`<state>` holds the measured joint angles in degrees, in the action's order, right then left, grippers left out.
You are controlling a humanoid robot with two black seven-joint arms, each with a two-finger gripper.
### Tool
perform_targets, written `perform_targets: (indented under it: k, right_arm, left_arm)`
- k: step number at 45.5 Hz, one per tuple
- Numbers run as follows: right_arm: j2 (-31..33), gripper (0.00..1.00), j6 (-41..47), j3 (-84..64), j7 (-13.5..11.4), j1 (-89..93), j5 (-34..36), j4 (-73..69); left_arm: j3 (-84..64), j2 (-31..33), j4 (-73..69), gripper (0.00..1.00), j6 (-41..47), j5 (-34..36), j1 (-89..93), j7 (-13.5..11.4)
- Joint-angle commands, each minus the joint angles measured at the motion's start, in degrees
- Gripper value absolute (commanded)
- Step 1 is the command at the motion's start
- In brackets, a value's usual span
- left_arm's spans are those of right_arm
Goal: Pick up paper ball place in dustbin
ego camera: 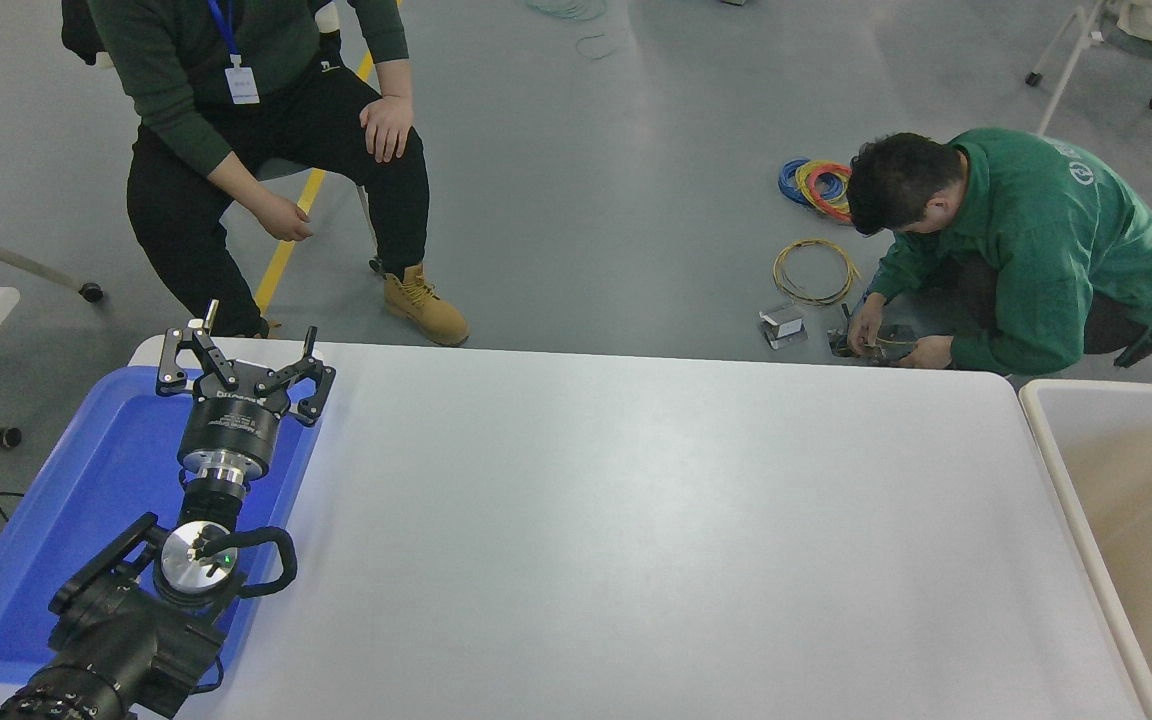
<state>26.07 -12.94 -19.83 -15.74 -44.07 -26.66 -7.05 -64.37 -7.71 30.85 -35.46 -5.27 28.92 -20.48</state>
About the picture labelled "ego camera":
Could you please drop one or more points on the seated person's right hand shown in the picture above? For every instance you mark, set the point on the seated person's right hand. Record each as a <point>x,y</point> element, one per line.
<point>284,217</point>

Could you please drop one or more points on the crouching person's right hand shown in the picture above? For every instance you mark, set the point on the crouching person's right hand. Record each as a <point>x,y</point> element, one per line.
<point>866,323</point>

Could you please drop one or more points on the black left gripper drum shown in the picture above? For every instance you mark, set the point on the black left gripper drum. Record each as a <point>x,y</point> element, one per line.
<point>231,430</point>

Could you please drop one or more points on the tan boot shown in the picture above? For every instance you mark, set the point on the tan boot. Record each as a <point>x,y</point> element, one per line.
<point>426,305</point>

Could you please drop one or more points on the seated person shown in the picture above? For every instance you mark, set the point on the seated person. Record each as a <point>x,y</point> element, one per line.
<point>186,210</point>

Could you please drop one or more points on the blue plastic tray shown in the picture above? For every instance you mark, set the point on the blue plastic tray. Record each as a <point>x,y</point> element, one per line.
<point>86,480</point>

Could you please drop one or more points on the large pale bin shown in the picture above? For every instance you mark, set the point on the large pale bin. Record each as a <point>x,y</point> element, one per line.
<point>1126,480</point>

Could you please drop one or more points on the small silver metal box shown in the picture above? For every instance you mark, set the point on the small silver metal box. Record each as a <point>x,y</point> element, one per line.
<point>782,325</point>

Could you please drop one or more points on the crouching person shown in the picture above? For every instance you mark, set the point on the crouching person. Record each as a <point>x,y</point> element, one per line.
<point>1036,240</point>

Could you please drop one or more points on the seated person's left hand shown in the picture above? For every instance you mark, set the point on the seated person's left hand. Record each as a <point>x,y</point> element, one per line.
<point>387,128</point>

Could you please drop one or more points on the grey wheeled chair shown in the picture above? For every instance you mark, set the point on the grey wheeled chair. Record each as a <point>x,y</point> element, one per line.
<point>90,292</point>

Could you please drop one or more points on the grey stool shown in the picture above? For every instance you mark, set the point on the grey stool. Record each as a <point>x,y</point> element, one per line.
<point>376,263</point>

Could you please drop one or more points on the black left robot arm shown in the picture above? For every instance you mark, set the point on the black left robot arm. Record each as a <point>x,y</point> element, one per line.
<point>116,640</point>

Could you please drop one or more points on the crouching person's left hand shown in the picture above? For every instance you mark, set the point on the crouching person's left hand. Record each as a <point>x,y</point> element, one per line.
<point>928,353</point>

